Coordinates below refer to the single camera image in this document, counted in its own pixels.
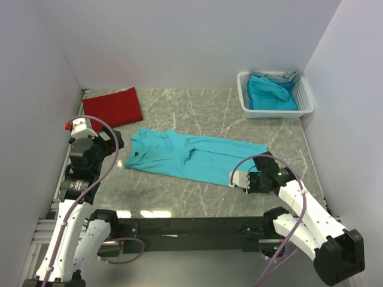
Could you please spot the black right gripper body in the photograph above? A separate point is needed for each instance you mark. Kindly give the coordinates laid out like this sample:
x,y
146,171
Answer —
x,y
257,185

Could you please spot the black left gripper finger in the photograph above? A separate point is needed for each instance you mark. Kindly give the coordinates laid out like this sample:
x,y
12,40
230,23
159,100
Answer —
x,y
117,142
110,133

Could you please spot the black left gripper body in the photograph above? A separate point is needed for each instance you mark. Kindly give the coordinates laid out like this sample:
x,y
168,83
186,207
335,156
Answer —
x,y
103,148

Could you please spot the light blue t-shirt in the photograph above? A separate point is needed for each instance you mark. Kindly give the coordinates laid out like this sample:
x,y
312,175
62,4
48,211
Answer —
x,y
196,158

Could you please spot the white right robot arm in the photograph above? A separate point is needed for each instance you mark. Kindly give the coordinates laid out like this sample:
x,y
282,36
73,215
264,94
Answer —
x,y
336,252

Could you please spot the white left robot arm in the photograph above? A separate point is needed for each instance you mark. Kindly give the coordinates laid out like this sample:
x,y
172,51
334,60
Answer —
x,y
79,233

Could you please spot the folded red t-shirt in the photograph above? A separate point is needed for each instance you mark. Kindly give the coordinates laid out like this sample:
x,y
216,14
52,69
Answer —
x,y
116,109

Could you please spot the blue t-shirt in basket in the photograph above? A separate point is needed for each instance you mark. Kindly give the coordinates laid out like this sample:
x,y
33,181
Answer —
x,y
266,94

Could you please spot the white plastic laundry basket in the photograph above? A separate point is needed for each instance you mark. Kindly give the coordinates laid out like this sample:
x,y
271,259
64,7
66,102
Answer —
x,y
303,98

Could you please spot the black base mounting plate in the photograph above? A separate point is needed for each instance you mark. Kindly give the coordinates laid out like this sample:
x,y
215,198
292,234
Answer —
x,y
201,243

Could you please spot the grey t-shirt in basket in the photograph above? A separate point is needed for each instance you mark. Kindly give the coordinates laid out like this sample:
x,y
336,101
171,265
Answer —
x,y
280,77

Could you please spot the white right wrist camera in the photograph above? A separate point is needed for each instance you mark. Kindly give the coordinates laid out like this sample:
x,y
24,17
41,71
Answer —
x,y
239,179

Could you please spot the aluminium frame rail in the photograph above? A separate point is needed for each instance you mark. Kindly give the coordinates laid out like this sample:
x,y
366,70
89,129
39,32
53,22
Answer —
x,y
45,231

